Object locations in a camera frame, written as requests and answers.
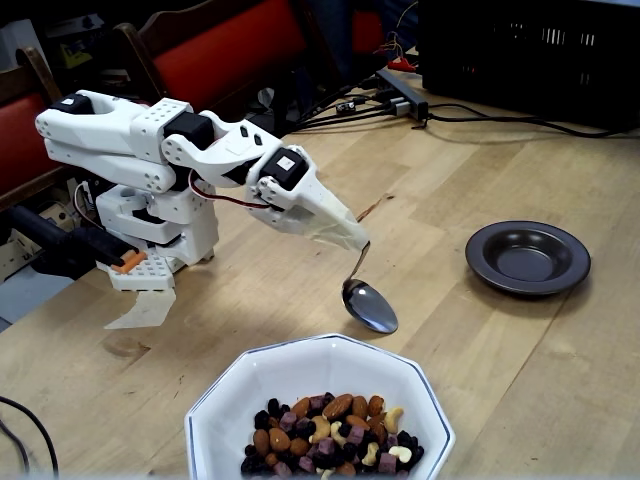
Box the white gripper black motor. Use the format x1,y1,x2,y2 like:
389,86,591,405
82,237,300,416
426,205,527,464
246,144,372,250

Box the bent metal spoon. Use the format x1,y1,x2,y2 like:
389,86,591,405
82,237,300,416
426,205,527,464
341,241,400,335

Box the white octagonal bowl blue rim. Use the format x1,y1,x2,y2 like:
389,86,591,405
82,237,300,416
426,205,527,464
183,333,457,480

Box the large trail mix heap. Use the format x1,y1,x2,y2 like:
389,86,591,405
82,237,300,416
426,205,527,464
240,392,425,477

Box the white robot arm with base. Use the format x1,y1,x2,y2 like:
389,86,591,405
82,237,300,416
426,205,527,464
34,89,274,292

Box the dark brown plate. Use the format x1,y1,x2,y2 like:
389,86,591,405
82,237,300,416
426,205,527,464
464,220,592,300

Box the grey usb hub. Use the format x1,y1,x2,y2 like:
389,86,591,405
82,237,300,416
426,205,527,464
375,68,430,122

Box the person in dark blue clothes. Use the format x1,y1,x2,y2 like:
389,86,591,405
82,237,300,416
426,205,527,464
305,0,352,79

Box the wooden chair red cushion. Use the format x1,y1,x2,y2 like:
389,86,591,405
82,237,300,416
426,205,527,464
0,47,99,211
112,0,341,134

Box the black clamp orange tip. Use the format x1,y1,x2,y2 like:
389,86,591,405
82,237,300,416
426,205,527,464
4,204,149,281

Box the black plastic crate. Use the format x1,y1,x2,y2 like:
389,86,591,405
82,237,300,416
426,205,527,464
417,0,640,134

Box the yellow green labelled box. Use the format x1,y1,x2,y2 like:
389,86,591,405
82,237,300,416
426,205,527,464
57,42,95,70

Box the thin coloured jumper wires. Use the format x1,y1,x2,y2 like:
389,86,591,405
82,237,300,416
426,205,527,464
372,0,421,59

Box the thin black looped cable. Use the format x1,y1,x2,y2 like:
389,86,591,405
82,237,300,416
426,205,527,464
0,395,60,476

